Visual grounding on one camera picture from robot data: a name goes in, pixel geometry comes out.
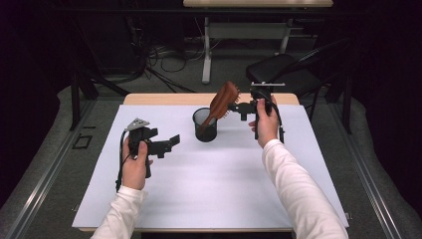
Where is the black folding chair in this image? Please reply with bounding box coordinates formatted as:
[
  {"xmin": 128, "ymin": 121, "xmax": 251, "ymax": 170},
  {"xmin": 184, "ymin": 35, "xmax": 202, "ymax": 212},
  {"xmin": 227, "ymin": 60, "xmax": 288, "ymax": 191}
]
[{"xmin": 245, "ymin": 37, "xmax": 352, "ymax": 123}]

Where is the brown wooden hairbrush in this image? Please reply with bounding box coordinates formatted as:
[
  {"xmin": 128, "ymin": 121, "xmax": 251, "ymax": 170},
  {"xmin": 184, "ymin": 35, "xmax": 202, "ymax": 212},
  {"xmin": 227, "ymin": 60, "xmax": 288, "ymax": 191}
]
[{"xmin": 198, "ymin": 81, "xmax": 241, "ymax": 133}]

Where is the person's left hand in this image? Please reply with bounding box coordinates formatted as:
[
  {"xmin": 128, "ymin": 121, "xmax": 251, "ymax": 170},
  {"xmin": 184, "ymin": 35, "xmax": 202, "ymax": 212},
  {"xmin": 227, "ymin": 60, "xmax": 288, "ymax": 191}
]
[{"xmin": 121, "ymin": 137, "xmax": 154, "ymax": 191}]

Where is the white-legged desk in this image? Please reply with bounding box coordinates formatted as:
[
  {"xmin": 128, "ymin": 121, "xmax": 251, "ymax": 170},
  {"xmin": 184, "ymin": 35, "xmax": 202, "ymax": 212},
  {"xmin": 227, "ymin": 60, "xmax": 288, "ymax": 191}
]
[{"xmin": 182, "ymin": 0, "xmax": 334, "ymax": 85}]

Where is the black metal stand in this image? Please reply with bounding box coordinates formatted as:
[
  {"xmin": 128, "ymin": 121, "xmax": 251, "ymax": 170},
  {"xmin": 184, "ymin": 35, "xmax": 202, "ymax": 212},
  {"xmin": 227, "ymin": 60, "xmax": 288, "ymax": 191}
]
[{"xmin": 68, "ymin": 66, "xmax": 131, "ymax": 131}]

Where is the white table cover sheet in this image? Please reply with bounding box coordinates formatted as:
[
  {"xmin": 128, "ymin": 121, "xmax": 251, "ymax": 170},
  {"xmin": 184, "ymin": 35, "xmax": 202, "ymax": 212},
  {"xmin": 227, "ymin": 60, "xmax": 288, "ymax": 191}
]
[{"xmin": 72, "ymin": 104, "xmax": 350, "ymax": 230}]

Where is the hand-held gripper cable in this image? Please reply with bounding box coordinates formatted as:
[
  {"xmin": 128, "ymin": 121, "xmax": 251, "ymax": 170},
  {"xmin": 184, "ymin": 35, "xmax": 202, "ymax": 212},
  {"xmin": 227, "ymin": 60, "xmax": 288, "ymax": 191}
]
[
  {"xmin": 253, "ymin": 89, "xmax": 286, "ymax": 144},
  {"xmin": 114, "ymin": 129, "xmax": 133, "ymax": 193}
]

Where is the bundle of floor cables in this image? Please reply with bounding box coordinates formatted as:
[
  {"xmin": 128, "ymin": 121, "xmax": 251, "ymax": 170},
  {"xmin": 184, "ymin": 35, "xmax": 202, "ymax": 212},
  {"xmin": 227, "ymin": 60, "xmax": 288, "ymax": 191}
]
[{"xmin": 125, "ymin": 16, "xmax": 207, "ymax": 94}]

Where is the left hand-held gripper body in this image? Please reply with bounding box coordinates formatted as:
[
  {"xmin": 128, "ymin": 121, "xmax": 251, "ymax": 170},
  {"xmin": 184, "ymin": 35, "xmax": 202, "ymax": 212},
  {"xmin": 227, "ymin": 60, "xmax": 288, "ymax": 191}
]
[{"xmin": 124, "ymin": 118, "xmax": 173, "ymax": 158}]

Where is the left hand-held gripper cable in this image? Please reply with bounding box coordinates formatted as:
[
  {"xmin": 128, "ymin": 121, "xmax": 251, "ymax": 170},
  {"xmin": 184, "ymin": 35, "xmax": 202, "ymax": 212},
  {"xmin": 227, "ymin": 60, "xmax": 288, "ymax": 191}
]
[{"xmin": 114, "ymin": 129, "xmax": 133, "ymax": 193}]

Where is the person's right hand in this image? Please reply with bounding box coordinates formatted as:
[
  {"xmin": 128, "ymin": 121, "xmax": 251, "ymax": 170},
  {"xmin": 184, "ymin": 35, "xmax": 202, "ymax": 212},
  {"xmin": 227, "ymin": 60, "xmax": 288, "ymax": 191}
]
[{"xmin": 248, "ymin": 96, "xmax": 281, "ymax": 148}]

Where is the right hand-held gripper cable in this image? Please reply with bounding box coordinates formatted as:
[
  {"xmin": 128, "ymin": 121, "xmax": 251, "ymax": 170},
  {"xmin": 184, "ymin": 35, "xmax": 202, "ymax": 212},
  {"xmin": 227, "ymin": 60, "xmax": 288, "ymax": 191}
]
[{"xmin": 253, "ymin": 89, "xmax": 286, "ymax": 144}]

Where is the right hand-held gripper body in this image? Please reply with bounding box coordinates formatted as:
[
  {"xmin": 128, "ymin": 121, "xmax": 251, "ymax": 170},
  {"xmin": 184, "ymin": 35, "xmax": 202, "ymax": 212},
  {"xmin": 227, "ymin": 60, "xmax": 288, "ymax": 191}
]
[{"xmin": 247, "ymin": 82, "xmax": 286, "ymax": 114}]

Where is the metal floor rail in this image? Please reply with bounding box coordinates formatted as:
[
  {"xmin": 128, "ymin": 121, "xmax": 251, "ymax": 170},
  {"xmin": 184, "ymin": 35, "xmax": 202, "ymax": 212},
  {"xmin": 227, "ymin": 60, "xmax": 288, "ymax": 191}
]
[
  {"xmin": 326, "ymin": 99, "xmax": 402, "ymax": 239},
  {"xmin": 6, "ymin": 99, "xmax": 98, "ymax": 239}
]

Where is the black mesh pen holder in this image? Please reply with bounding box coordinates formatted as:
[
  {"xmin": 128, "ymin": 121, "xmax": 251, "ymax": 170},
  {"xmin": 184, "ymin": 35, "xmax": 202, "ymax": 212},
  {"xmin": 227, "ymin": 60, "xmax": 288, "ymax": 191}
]
[{"xmin": 192, "ymin": 107, "xmax": 219, "ymax": 143}]

